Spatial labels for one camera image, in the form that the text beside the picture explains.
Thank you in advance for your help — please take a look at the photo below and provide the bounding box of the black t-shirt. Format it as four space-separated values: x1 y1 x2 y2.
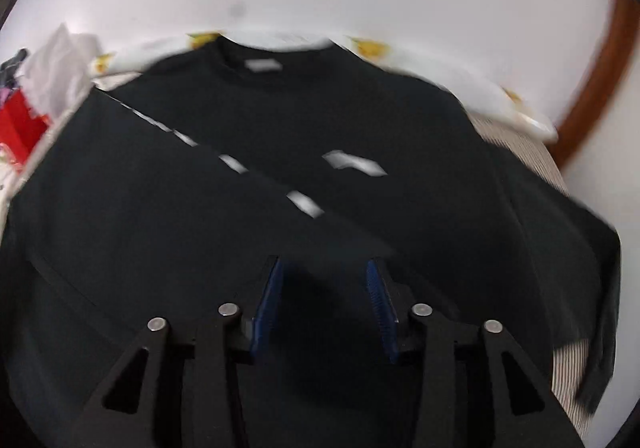
0 35 622 448

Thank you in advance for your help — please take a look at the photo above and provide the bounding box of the white sheet with yellow print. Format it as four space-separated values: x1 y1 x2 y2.
90 30 559 143

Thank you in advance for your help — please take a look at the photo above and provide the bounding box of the brown wooden door frame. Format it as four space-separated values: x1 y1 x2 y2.
552 0 640 169

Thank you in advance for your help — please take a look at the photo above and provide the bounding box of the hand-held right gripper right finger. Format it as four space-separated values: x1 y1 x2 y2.
366 257 587 448

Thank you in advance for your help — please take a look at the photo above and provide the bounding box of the dark patterned bag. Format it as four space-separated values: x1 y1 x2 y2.
0 48 29 79

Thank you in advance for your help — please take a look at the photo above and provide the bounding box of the red box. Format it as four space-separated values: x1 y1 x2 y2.
0 88 51 169

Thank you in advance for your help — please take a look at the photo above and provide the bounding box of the white plastic bag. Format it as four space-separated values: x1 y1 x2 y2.
22 22 104 121

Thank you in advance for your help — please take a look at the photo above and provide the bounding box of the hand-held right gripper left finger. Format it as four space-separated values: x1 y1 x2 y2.
55 255 286 448

